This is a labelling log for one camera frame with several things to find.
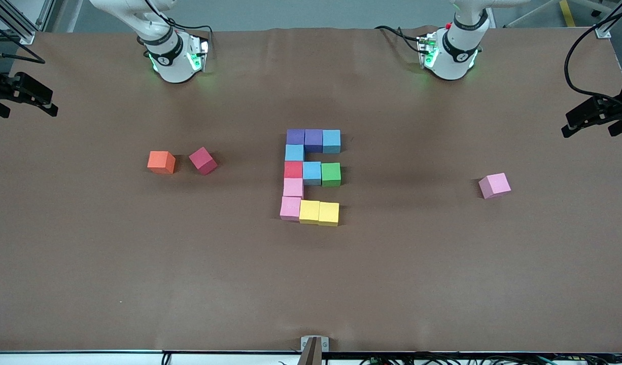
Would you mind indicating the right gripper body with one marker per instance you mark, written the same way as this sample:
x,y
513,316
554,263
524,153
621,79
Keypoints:
x,y
6,87

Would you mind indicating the light blue foam cube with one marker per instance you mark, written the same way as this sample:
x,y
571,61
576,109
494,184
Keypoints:
x,y
331,141
312,173
294,152

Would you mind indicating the green foam cube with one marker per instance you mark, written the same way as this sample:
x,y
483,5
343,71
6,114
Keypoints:
x,y
331,174

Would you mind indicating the yellow foam cube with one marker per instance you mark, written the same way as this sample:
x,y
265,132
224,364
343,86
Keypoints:
x,y
309,212
329,213

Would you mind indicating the purple foam cube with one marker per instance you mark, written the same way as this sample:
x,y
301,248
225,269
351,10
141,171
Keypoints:
x,y
314,141
295,137

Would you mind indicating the red foam cube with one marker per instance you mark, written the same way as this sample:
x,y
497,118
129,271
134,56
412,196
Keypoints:
x,y
293,169

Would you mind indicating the pink foam cube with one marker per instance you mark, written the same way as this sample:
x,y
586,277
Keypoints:
x,y
494,185
293,187
290,208

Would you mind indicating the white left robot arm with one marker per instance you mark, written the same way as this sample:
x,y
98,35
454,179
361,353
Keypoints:
x,y
455,50

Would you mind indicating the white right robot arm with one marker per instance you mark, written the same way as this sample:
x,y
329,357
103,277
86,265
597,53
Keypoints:
x,y
171,56

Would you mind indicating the orange foam cube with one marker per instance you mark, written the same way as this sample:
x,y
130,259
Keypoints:
x,y
161,162

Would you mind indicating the crimson foam cube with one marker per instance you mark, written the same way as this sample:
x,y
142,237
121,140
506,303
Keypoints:
x,y
203,160

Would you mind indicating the brown table cover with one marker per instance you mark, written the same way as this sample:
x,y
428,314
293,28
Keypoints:
x,y
341,284

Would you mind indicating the aluminium frame profile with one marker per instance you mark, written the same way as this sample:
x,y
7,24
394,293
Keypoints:
x,y
27,38
602,33

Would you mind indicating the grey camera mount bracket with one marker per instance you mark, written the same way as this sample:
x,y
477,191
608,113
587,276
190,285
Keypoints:
x,y
314,350

